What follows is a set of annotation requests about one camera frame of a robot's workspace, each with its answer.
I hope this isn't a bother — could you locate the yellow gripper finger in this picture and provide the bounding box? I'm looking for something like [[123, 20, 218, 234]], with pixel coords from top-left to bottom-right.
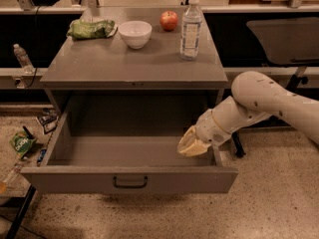
[[177, 125, 210, 156]]

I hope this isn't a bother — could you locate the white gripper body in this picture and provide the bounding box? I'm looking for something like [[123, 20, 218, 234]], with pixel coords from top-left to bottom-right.
[[195, 109, 231, 146]]

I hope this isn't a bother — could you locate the grey top drawer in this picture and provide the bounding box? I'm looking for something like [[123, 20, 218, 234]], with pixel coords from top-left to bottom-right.
[[22, 95, 238, 194]]

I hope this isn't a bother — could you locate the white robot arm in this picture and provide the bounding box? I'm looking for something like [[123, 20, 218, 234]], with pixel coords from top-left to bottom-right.
[[177, 71, 319, 156]]

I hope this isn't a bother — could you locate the black table leg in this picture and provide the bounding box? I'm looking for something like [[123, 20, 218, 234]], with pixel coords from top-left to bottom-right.
[[232, 132, 245, 158]]

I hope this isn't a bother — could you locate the clear plastic water bottle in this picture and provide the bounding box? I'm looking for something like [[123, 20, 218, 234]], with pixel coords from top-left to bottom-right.
[[179, 0, 202, 60]]

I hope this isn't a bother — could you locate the red apple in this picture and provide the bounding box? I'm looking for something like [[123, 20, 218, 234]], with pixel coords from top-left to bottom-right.
[[159, 11, 178, 31]]

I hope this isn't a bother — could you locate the dark grey chair seat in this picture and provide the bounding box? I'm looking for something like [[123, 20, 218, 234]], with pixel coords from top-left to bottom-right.
[[246, 17, 319, 66]]

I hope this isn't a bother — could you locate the white ceramic bowl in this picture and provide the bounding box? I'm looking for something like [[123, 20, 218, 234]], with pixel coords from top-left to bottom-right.
[[118, 21, 153, 49]]

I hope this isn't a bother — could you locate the dark snack packet on floor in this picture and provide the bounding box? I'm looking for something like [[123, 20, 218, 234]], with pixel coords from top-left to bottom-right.
[[37, 109, 58, 134]]

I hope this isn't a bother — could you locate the black pole with blue joint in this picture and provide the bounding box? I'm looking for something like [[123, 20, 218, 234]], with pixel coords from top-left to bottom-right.
[[5, 156, 36, 239]]

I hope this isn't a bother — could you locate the green chip bag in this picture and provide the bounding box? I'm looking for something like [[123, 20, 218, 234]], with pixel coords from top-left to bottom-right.
[[67, 19, 118, 40]]

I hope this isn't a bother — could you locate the green snack bag on floor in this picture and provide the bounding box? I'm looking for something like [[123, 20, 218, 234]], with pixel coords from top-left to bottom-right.
[[9, 131, 36, 158]]

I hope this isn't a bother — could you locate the plastic bottle on floor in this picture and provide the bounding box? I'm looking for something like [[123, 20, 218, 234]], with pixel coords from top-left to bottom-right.
[[0, 162, 24, 194]]

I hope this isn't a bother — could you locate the small bottle on ledge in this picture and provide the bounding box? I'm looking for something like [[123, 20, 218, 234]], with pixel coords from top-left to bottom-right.
[[13, 44, 35, 75]]

